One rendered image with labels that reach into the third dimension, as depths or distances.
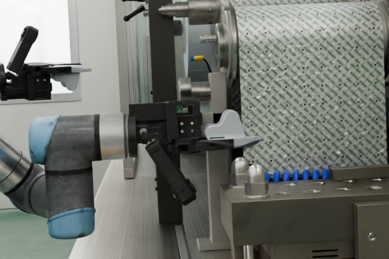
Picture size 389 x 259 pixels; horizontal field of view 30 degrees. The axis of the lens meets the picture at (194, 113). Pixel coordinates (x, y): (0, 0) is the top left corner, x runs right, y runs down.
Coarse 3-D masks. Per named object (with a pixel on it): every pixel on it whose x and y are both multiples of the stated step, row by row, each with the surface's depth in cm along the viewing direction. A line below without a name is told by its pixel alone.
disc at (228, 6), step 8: (232, 8) 117; (232, 16) 116; (232, 24) 115; (232, 32) 115; (232, 40) 116; (232, 48) 116; (232, 56) 117; (232, 64) 117; (232, 72) 118; (232, 80) 118; (232, 88) 122
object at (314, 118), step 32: (256, 96) 116; (288, 96) 117; (320, 96) 117; (352, 96) 117; (384, 96) 118; (256, 128) 117; (288, 128) 117; (320, 128) 117; (352, 128) 118; (384, 128) 118; (256, 160) 117; (288, 160) 117; (320, 160) 118; (352, 160) 118; (384, 160) 118
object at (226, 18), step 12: (228, 12) 119; (228, 24) 117; (384, 24) 118; (228, 36) 117; (384, 36) 118; (228, 48) 118; (384, 48) 118; (228, 60) 119; (384, 60) 120; (228, 72) 120
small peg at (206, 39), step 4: (200, 36) 119; (204, 36) 119; (208, 36) 119; (212, 36) 119; (216, 36) 119; (200, 40) 119; (204, 40) 119; (208, 40) 119; (212, 40) 119; (216, 40) 120
